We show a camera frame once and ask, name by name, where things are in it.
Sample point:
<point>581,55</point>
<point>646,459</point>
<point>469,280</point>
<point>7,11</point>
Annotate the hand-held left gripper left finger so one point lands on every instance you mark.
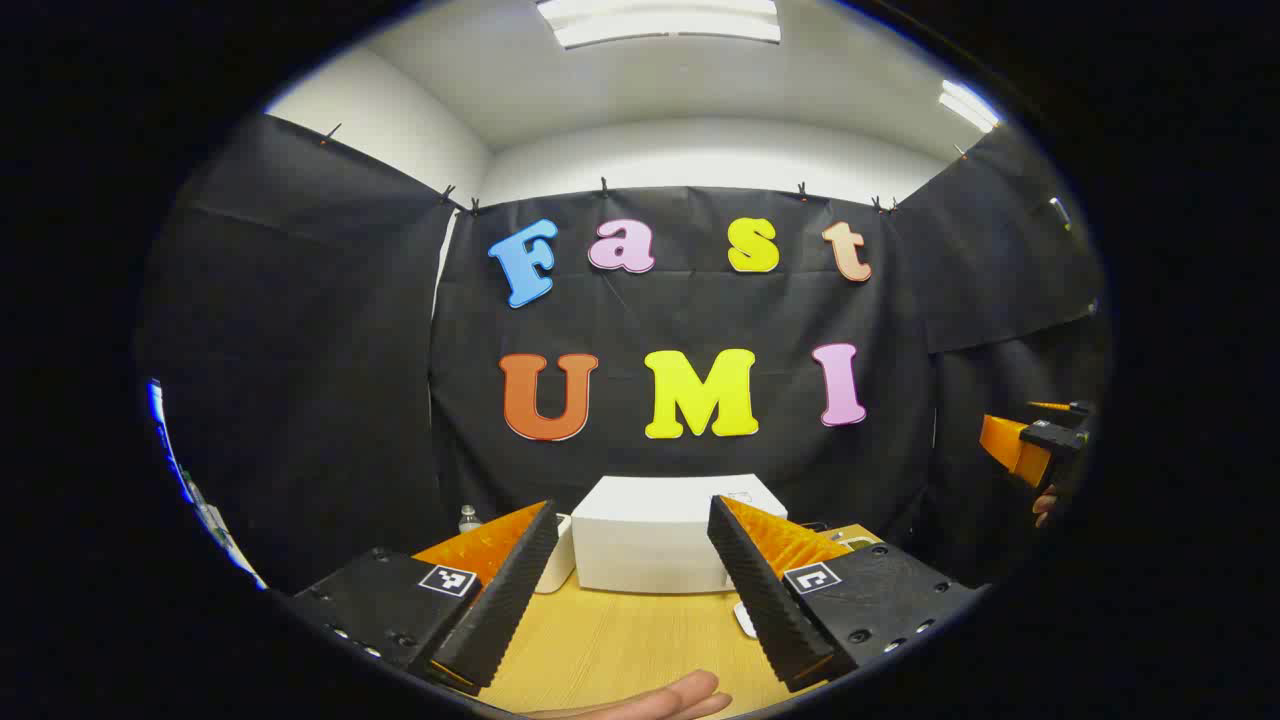
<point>510,600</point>

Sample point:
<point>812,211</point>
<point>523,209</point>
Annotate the ceiling light panel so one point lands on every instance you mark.
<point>660,22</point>
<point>968,105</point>

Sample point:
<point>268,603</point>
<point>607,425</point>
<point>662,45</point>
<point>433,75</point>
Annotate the white microwave oven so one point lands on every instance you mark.
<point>640,540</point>

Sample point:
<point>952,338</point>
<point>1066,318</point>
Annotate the cream white toaster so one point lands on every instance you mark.
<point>560,560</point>

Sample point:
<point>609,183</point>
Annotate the clear plastic water bottle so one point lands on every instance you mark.
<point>469,522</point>

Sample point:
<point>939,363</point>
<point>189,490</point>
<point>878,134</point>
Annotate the white divided bean tray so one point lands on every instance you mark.
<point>858,543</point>

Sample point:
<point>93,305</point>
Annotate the black backdrop cloth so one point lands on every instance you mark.
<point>700,310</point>

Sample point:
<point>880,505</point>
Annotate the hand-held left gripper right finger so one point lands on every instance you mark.
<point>765,610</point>

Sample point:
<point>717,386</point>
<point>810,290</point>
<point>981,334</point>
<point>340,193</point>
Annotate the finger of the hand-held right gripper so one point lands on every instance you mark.
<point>1050,438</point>
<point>1075,408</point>

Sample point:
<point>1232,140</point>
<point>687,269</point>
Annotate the white square plate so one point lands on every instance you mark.
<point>745,620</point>

